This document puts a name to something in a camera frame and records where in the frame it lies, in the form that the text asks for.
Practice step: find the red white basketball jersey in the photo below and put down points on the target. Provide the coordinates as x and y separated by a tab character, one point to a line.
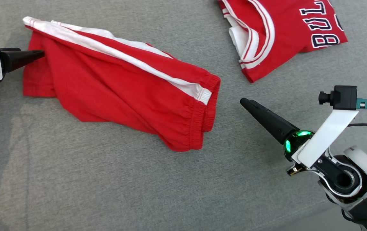
286	57

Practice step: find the red shorts white side stripe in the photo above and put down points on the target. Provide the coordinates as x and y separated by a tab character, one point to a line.
106	83

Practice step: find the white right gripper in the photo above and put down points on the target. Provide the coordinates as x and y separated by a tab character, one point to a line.
327	138

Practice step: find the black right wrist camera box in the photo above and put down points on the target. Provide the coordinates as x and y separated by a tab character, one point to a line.
344	97

